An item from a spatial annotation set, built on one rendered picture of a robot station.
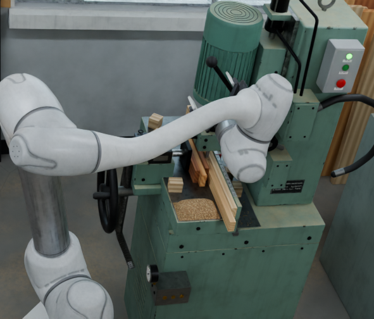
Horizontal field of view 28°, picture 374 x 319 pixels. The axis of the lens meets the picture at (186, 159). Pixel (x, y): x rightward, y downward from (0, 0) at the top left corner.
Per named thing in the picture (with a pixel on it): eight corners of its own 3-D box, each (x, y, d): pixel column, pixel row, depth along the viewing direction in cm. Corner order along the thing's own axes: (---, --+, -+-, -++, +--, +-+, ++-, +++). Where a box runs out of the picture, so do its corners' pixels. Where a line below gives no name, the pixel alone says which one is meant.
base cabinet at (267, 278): (122, 297, 326) (139, 171, 284) (245, 287, 343) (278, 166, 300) (142, 382, 292) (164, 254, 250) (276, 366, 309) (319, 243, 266)
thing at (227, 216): (185, 127, 279) (186, 118, 277) (190, 127, 280) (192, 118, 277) (228, 231, 236) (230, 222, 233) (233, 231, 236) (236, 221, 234)
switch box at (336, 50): (315, 83, 235) (328, 38, 225) (343, 83, 238) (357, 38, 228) (322, 93, 230) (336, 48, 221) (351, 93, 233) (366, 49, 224)
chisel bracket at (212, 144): (192, 143, 257) (195, 123, 252) (230, 142, 261) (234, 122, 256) (197, 156, 251) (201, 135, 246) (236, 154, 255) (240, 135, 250)
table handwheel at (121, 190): (94, 227, 271) (92, 148, 269) (147, 224, 276) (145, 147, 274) (108, 240, 243) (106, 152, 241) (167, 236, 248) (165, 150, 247)
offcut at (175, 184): (168, 192, 247) (169, 183, 245) (167, 185, 250) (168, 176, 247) (181, 192, 248) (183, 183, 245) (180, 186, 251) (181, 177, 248)
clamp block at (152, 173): (126, 159, 263) (128, 139, 257) (162, 158, 267) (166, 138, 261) (133, 186, 252) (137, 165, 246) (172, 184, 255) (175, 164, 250)
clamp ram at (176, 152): (162, 156, 262) (166, 135, 257) (182, 155, 264) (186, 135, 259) (168, 171, 255) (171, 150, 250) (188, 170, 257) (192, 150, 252)
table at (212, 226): (114, 129, 282) (116, 116, 278) (191, 128, 290) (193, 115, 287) (146, 238, 236) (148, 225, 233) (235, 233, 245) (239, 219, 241)
